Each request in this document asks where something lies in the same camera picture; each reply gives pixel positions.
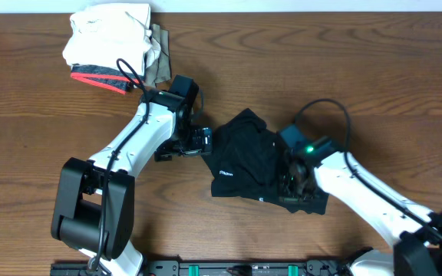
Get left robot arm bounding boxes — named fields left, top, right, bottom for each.
left=50, top=84, right=212, bottom=275

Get grey red-trimmed folded garment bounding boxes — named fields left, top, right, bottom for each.
left=71, top=64, right=143, bottom=94

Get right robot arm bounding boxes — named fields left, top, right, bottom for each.
left=279, top=136, right=442, bottom=275

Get black t-shirt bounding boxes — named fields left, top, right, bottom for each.
left=203, top=108, right=328, bottom=215

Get white folded garment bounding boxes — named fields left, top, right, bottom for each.
left=63, top=3, right=161, bottom=76

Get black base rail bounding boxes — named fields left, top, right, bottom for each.
left=50, top=255, right=356, bottom=276

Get olive grey folded garment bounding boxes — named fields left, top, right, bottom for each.
left=144, top=24, right=171, bottom=87

